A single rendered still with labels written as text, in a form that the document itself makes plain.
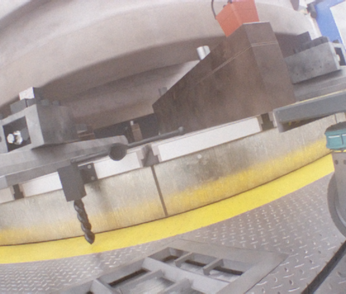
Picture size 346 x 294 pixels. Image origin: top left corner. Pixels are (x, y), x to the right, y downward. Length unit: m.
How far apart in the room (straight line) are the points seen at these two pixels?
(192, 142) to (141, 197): 0.31
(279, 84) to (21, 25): 1.87
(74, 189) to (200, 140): 0.55
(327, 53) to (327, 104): 1.84
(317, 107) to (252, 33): 0.81
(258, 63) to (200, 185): 0.56
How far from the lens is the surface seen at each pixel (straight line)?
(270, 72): 1.25
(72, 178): 1.15
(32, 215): 1.53
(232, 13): 1.35
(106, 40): 1.88
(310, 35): 2.51
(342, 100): 0.46
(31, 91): 1.88
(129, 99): 6.38
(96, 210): 1.37
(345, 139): 0.57
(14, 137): 1.72
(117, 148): 1.19
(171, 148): 1.27
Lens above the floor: 0.33
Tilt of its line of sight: 1 degrees down
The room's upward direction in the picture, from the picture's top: 16 degrees counter-clockwise
